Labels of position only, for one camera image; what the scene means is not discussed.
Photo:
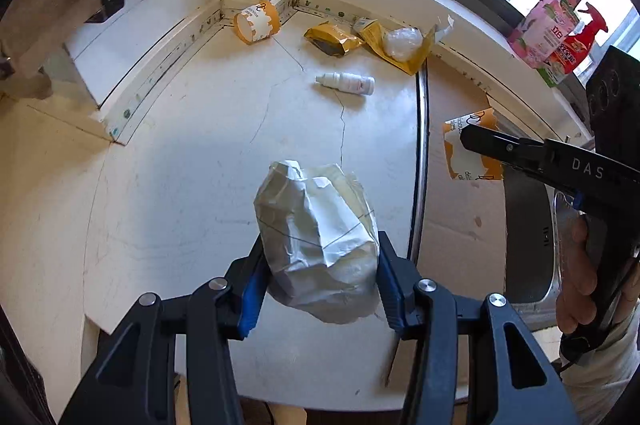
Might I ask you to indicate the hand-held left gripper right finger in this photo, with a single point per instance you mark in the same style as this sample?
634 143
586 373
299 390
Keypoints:
387 290

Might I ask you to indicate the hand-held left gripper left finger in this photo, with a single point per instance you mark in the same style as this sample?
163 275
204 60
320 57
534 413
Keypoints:
252 300

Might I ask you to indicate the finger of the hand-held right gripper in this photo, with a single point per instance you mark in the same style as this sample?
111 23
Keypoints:
505 150

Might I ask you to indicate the orange and white paper sleeve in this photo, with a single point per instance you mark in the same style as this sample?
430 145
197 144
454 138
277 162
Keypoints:
470 165

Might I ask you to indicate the white paper bag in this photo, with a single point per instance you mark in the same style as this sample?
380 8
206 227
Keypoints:
320 245

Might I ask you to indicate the person's right forearm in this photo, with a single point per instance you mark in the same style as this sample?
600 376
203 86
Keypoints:
607 375

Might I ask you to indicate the person's right hand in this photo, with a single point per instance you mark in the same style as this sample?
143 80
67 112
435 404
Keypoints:
575 290

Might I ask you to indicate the metal sink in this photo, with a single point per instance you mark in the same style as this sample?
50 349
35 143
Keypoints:
530 235

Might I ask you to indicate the pink refill pouch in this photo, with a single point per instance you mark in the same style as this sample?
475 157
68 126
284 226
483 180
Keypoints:
542 35

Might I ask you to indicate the large yellow packet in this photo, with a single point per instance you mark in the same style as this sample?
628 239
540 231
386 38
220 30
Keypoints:
412 57

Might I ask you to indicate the torn white wrapper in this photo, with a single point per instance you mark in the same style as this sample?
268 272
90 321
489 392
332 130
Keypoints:
442 29

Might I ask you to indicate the clear plastic wad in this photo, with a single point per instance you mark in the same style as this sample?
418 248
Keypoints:
401 42

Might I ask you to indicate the small white dropper bottle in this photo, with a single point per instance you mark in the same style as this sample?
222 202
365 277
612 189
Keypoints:
347 83

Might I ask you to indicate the small pale yellow sachet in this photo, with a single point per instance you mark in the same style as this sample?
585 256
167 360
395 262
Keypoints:
364 25

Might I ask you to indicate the dark yellow foil packet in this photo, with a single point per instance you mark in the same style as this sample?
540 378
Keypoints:
332 40

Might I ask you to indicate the orange and white paper cup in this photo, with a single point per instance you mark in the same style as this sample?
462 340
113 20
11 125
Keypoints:
257 22

